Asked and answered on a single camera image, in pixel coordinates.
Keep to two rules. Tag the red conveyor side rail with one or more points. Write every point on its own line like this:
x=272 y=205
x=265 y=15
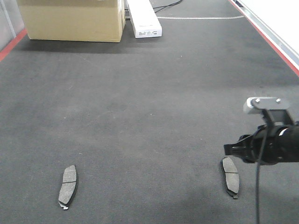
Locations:
x=4 y=52

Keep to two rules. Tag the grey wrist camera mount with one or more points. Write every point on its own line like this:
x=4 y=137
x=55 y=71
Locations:
x=274 y=110

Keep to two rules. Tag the dark grey conveyor belt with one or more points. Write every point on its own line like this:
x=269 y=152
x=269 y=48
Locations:
x=144 y=121

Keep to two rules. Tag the brown cardboard box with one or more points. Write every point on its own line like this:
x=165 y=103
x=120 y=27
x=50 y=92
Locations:
x=73 y=20

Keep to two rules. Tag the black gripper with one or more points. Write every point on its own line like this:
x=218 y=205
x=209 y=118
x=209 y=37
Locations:
x=269 y=146

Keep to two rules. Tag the long white carton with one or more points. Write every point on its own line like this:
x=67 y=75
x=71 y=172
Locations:
x=143 y=19

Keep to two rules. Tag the grey brake pad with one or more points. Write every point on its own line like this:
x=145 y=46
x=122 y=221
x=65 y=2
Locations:
x=231 y=177
x=68 y=187

